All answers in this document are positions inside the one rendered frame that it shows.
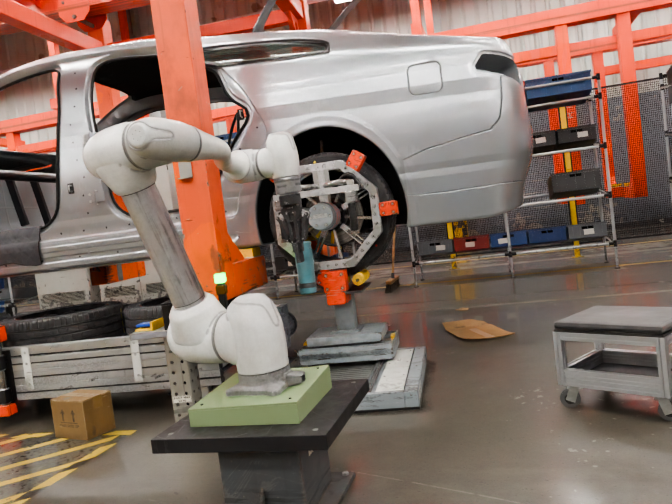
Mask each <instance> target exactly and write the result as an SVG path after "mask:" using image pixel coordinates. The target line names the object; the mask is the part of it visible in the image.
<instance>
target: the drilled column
mask: <svg viewBox="0 0 672 504"><path fill-rule="evenodd" d="M163 340H164V347H165V354H166V361H167V368H168V375H169V382H170V389H171V396H172V403H173V410H174V417H175V423H176V422H178V421H179V420H180V419H182V418H183V417H185V416H186V415H188V414H189V413H188V412H189V411H188V409H189V408H191V407H192V406H193V405H195V404H196V403H197V402H199V401H200V400H201V399H202V392H201V385H200V378H199V370H198V363H192V362H188V361H185V360H183V359H181V358H179V357H178V356H176V355H175V354H174V353H173V352H172V351H171V349H170V347H169V345H168V342H167V337H166V338H163Z"/></svg>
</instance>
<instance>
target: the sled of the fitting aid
mask: <svg viewBox="0 0 672 504"><path fill-rule="evenodd" d="M398 345H399V335H398V330H388V331H387V332H386V334H385V336H384V338H383V340H382V341H375V342H363V343H352V344H340V345H328V346H317V347H307V341H306V342H305V343H304V346H302V348H301V349H300V350H299V351H298V352H297V355H298V363H299V366H306V365H308V366H311V365H319V364H330V363H343V362H355V361H368V360H386V359H392V358H394V356H395V353H396V351H397V348H398Z"/></svg>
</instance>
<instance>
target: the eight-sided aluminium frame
mask: <svg viewBox="0 0 672 504"><path fill-rule="evenodd" d="M325 166H326V167H325ZM324 169H328V170H329V171H330V170H337V169H340V170H342V171H343V172H344V173H346V172H351V173H353V174H354V175H355V176H356V177H357V178H358V179H359V180H360V179H361V180H360V182H361V183H362V184H363V185H364V188H365V189H366V190H367V191H369V198H370V206H371V214H372V222H373V231H372V232H371V233H370V235H369V236H368V237H367V238H366V240H365V241H364V242H363V244H362V245H361V246H360V247H359V249H358V250H357V251H356V253H355V254H354V255H353V256H352V258H350V259H341V260H332V261H323V262H315V261H314V270H315V271H318V270H329V269H338V268H347V267H349V268H350V267H355V266H356V265H357V264H358V263H359V262H360V260H361V259H362V258H363V256H364V255H365V254H366V252H367V251H368V250H369V249H370V247H371V246H372V245H373V243H374V242H375V241H376V240H377V238H378V237H379V236H380V234H381V233H382V232H383V228H382V227H383V226H382V220H381V216H380V213H379V205H378V203H379V195H378V188H377V187H376V186H375V185H374V184H373V183H371V182H370V181H369V180H367V179H366V178H365V177H363V176H362V175H361V174H360V173H358V172H357V171H355V170H354V169H352V168H350V167H349V166H347V165H346V163H345V162H344V161H343V160H335V161H330V162H323V163H316V164H309V165H302V166H300V167H299V177H300V180H301V179H302V177H303V176H304V175H305V174H309V173H312V171H324ZM346 169H347V170H346ZM367 184H368V186H367ZM373 196H375V197H373ZM272 202H273V201H272ZM375 205H376V206H375ZM273 210H274V217H275V225H276V233H277V240H278V245H279V246H281V247H282V248H283V249H284V250H286V251H287V252H288V253H289V254H291V255H292V256H293V257H294V258H295V253H294V252H293V248H292V244H291V243H289V242H288V243H287V242H286V243H281V240H282V238H281V237H282V236H281V230H280V224H279V222H278V221H277V220H276V217H277V216H279V215H278V213H279V212H276V207H275V202H273ZM376 214H377V215H376ZM377 222H378V224H377ZM373 235H374V237H373ZM368 242H369V244H368ZM362 249H363V250H364V251H363V250H362ZM357 256H358V257H357Z"/></svg>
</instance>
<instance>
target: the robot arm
mask: <svg viewBox="0 0 672 504"><path fill-rule="evenodd" d="M199 160H214V163H215V165H216V166H217V167H218V168H219V169H220V170H222V171H223V174H224V176H225V178H226V179H227V180H229V181H230V182H233V183H238V184H243V183H251V182H256V181H260V180H263V179H266V178H273V179H274V185H275V191H276V194H277V195H280V196H279V202H280V206H281V214H280V215H279V216H277V217H276V220H277V221H278V222H279V224H280V227H281V230H282V232H283V235H284V237H285V240H286V242H287V243H288V242H289V243H291V244H292V248H293V252H294V253H295V255H296V261H297V263H301V262H304V255H303V251H304V244H303V242H304V241H305V240H307V239H308V223H309V216H310V212H309V211H308V212H307V211H305V210H304V208H303V207H302V201H301V195H300V193H298V192H299V191H301V190H302V189H301V183H300V177H299V167H300V165H299V157H298V152H297V148H296V145H295V142H294V139H293V137H292V135H291V134H290V133H288V132H283V131H282V132H275V133H272V134H269V136H268V138H267V141H266V148H264V149H260V150H252V149H248V150H235V151H233V152H231V150H230V147H229V146H228V144H227V143H226V142H224V141H223V140H221V139H219V138H217V137H215V136H212V135H210V134H208V133H205V132H203V131H201V130H199V129H197V128H196V127H193V126H190V125H187V124H185V123H183V122H180V121H175V120H170V119H165V118H157V117H148V118H143V119H139V120H137V121H133V122H124V123H121V124H117V125H114V126H111V127H109V128H106V129H104V130H102V131H100V132H98V133H97V134H95V135H94V136H93V137H92V138H91V139H90V140H89V141H88V142H87V143H86V145H85V147H84V149H83V162H84V165H85V167H86V168H87V170H88V171H89V172H90V173H91V174H92V175H94V176H95V177H97V178H98V179H101V180H102V181H103V182H104V183H105V184H106V185H107V186H108V187H109V188H110V189H111V190H112V191H113V192H114V193H115V194H116V195H118V196H121V197H122V199H123V202H124V204H125V206H126V208H127V210H128V212H129V214H130V216H131V218H132V220H133V223H134V225H135V227H136V229H137V231H138V233H139V235H140V237H141V239H142V242H143V244H144V246H145V248H146V250H147V252H148V254H149V256H150V258H151V260H152V263H153V265H154V267H155V269H156V271H157V273H158V275H159V277H160V279H161V282H162V284H163V286H164V288H165V290H166V292H167V294H168V296H169V298H170V300H171V303H172V305H173V306H172V308H171V311H170V315H169V319H170V324H169V327H168V331H167V342H168V345H169V347H170V349H171V351H172V352H173V353H174V354H175V355H176V356H178V357H179V358H181V359H183V360H185V361H188V362H192V363H200V364H221V363H230V364H233V365H236V366H237V371H238V380H239V382H238V383H237V384H236V385H235V386H233V387H231V388H229V389H228V390H226V396H228V397H230V396H277V395H280V394H281V393H282V391H283V390H285V389H286V388H288V387H289V386H291V385H295V384H300V383H304V382H305V379H306V378H305V376H306V375H305V371H293V370H291V368H290V365H289V360H288V349H287V342H286V336H285V331H284V327H283V323H282V319H281V316H280V314H279V312H278V309H277V308H276V306H275V304H274V303H273V301H272V300H271V299H270V298H269V297H267V296H266V295H264V294H259V293H254V294H245V295H241V296H238V297H237V298H235V299H234V300H233V301H232V302H231V303H230V304H229V306H228V308H227V310H226V309H225V308H224V307H223V306H222V305H221V303H220V302H219V301H218V300H217V299H216V297H215V296H214V295H212V294H210V293H207V292H204V291H203V288H202V286H201V284H200V282H199V279H198V277H197V275H196V273H195V270H194V268H193V266H192V264H191V262H190V259H189V257H188V255H187V253H186V250H185V248H184V246H183V244H182V241H181V239H180V237H179V235H178V233H177V230H176V228H175V226H174V224H173V221H172V219H171V217H170V215H169V213H168V210H167V208H166V206H165V204H164V201H163V199H162V197H161V195H160V192H159V190H158V188H157V186H156V184H155V182H156V178H157V173H156V167H160V166H163V165H168V164H171V163H172V162H193V161H199ZM301 215H302V216H303V219H302V228H301ZM284 218H285V219H286V221H287V224H288V227H287V225H286V222H285V220H284ZM290 221H291V222H290ZM294 225H295V226H294ZM288 228H289V230H288ZM295 231H296V232H295ZM296 236H297V238H296Z"/></svg>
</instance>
